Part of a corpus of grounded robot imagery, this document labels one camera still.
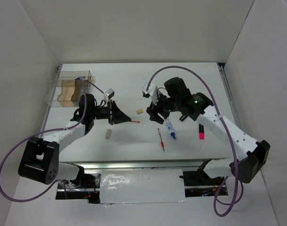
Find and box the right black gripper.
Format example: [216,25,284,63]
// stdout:
[146,90,180,125]

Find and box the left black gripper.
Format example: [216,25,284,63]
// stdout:
[90,99,131,125]

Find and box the red gel pen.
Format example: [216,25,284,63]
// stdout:
[157,128,165,152]

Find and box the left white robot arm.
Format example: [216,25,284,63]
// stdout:
[18,94,131,188]

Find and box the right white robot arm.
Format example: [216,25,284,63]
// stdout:
[143,77,271,185]

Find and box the beige rectangular eraser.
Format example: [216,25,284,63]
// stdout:
[105,129,112,139]

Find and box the black purple usb stick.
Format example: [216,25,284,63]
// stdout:
[179,115,188,122]

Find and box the pink highlighter black cap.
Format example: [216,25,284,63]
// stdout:
[199,124,205,140]

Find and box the clear plastic organizer box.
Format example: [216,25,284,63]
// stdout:
[44,71,92,107]

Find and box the white tape sheet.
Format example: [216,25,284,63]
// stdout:
[100,169,186,204]

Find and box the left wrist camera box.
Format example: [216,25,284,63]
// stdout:
[104,89,115,102]

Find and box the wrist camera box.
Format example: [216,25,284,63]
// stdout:
[142,83,158,105]
[104,89,115,102]

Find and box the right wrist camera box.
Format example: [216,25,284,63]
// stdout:
[142,83,158,105]

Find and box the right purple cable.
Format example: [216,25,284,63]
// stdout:
[145,66,243,217]

